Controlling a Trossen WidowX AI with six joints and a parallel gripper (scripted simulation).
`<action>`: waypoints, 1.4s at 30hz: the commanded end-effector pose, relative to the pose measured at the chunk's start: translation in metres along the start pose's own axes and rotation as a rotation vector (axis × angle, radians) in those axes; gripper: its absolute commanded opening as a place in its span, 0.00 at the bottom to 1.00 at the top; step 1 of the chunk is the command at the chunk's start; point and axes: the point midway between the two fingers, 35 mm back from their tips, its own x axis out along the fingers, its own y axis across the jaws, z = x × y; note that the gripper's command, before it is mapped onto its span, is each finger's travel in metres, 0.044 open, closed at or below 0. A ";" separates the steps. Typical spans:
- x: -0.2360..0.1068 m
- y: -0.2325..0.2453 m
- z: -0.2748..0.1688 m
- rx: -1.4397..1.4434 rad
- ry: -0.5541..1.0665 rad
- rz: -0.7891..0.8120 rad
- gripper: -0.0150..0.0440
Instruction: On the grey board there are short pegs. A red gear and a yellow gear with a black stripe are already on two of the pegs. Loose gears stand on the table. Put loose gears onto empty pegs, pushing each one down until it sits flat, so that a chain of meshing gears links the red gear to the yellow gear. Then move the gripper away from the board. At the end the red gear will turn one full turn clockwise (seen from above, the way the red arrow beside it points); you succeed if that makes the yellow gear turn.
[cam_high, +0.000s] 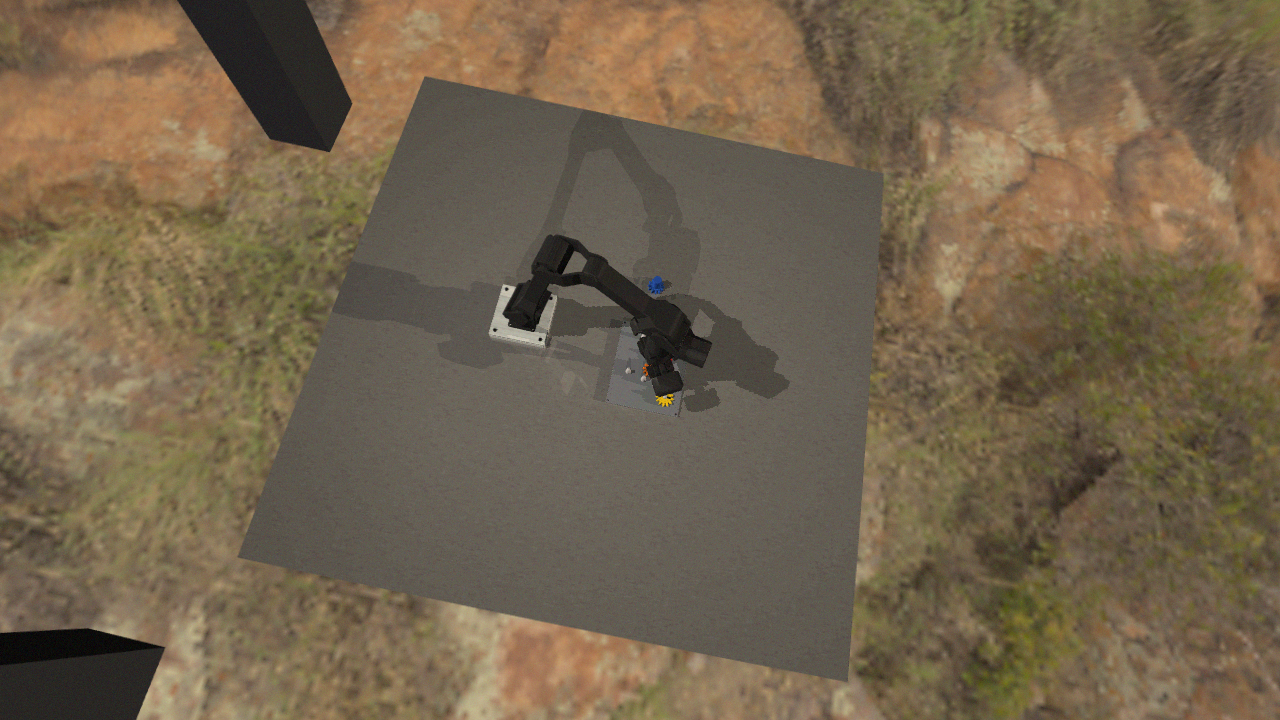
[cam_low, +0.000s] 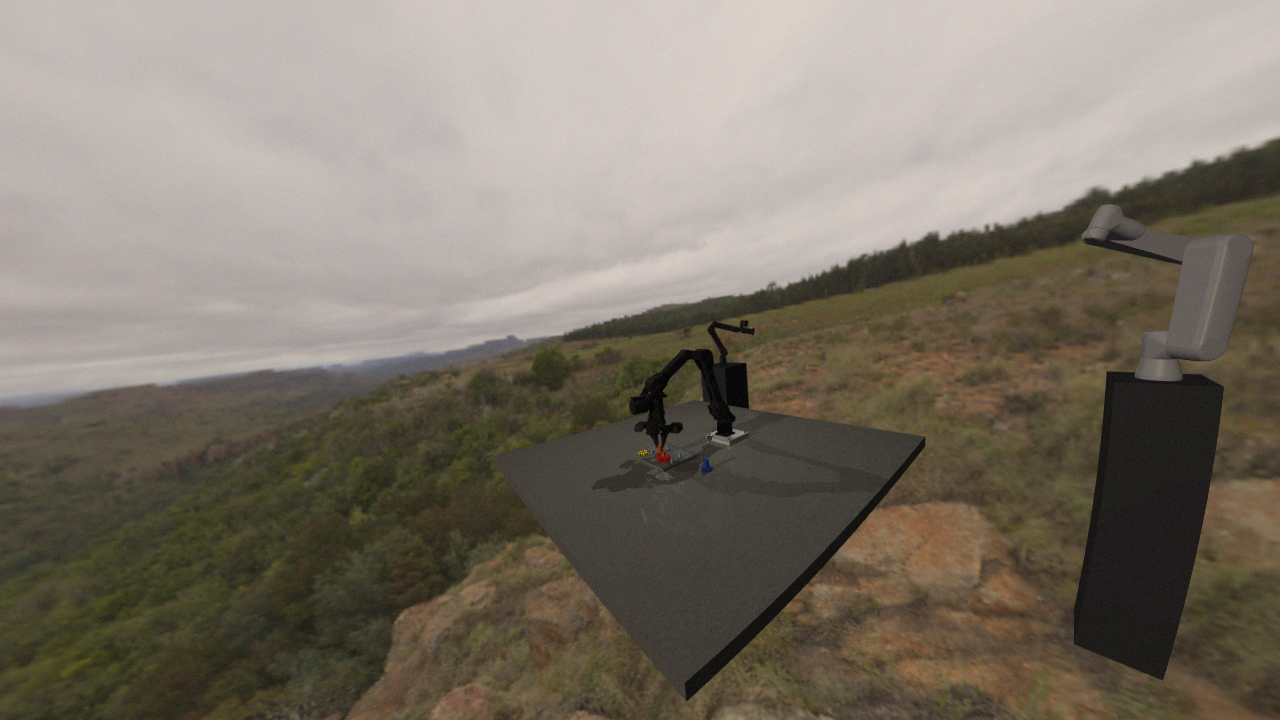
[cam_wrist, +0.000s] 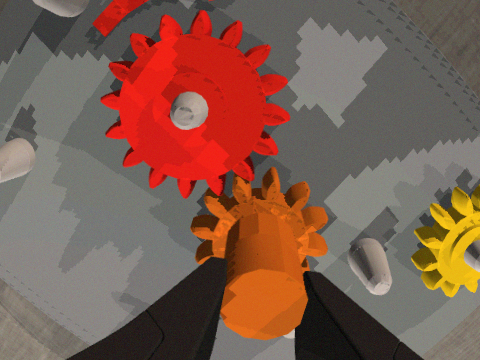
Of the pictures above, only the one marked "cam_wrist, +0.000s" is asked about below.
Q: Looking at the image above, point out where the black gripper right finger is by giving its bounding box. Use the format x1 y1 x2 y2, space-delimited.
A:
295 271 424 360

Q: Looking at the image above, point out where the red curved arrow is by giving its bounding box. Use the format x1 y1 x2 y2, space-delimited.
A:
92 0 148 37

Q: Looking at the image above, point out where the orange gear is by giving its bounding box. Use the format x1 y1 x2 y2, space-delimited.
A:
191 168 328 340

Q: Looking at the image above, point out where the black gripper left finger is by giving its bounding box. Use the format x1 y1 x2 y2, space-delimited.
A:
65 256 227 360

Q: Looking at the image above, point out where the red gear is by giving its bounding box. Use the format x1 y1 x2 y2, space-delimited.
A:
100 11 289 197

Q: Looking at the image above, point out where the yellow gear with black stripe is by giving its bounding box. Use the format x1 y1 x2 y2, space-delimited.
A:
411 185 480 297

